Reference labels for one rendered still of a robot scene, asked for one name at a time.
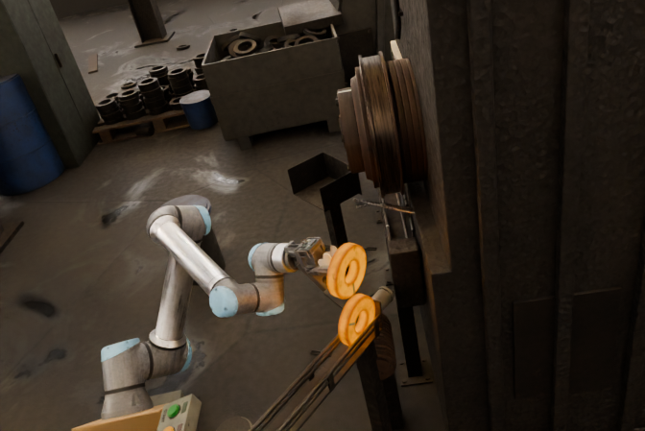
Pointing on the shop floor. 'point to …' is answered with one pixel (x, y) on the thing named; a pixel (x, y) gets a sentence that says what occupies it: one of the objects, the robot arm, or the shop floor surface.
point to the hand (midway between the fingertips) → (346, 265)
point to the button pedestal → (181, 415)
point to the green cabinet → (46, 66)
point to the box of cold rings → (273, 80)
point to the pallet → (159, 91)
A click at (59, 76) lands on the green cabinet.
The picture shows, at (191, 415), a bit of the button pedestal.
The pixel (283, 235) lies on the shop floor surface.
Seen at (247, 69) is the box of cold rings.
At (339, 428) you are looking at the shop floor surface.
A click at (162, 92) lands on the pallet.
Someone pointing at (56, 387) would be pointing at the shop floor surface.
